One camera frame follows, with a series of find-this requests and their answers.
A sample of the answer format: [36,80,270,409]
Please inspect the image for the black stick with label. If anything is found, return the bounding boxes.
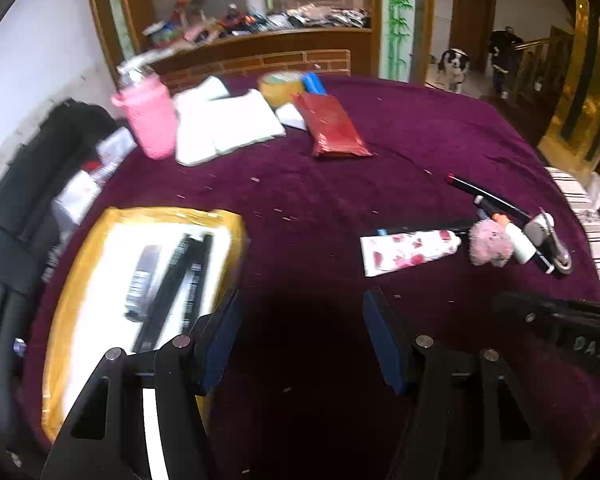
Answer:
[124,245,157,322]

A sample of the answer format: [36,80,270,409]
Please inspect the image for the small white bottle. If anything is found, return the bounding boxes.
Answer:
[505,222,538,263]

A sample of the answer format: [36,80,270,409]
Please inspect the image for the pink fluffy pompom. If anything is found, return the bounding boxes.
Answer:
[467,220,513,267]

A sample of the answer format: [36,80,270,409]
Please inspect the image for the purple velvet tablecloth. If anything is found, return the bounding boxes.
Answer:
[22,75,600,480]

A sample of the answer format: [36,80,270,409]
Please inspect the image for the long black box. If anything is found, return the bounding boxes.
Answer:
[132,232,215,353]

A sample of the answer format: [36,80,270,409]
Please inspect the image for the white packets with red print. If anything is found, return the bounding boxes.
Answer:
[52,127,138,226]

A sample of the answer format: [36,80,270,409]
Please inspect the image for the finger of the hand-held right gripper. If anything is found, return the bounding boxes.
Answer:
[492,291,568,343]

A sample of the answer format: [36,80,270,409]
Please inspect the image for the gold mirrored pillar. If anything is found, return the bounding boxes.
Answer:
[537,0,600,166]

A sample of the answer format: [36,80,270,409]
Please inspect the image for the yellow tape roll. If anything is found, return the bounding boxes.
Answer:
[258,72,306,108]

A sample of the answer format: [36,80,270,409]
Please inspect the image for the black chair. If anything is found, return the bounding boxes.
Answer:
[0,100,123,461]

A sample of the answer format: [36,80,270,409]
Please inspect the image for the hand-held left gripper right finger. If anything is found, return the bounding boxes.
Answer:
[362,287,563,480]

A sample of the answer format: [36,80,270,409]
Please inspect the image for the pile of assorted packets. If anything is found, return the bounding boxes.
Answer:
[142,0,371,48]

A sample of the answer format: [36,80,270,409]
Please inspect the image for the blue small container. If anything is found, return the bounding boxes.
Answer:
[302,72,327,96]

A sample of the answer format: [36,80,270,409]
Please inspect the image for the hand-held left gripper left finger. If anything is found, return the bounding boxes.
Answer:
[40,287,246,480]

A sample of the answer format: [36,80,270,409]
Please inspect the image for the wooden brick counter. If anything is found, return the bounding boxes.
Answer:
[150,27,376,92]

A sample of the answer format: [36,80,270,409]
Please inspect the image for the black and silver clip tool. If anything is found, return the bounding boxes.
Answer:
[524,211,573,277]

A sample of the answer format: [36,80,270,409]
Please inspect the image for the yellow tray with white inside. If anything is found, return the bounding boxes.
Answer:
[41,206,248,443]

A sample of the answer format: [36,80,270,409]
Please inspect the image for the striped cloth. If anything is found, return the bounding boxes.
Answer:
[545,166,600,303]

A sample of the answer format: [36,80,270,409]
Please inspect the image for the brown wooden door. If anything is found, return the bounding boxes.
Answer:
[450,0,498,73]

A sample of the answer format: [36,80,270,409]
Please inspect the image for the black pen with red tip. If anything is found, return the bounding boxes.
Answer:
[447,173,531,218]

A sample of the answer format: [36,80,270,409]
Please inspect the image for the bamboo print panel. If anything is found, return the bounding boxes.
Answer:
[380,0,416,83]

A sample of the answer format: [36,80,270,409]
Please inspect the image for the black and white dog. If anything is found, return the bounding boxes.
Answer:
[437,49,470,93]

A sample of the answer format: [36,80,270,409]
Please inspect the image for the floral print tube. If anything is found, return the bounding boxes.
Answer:
[360,229,462,278]

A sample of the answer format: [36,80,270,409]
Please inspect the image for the red foil packet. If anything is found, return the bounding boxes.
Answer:
[292,92,373,158]

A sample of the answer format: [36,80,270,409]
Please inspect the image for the small white box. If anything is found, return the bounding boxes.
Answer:
[275,102,307,130]

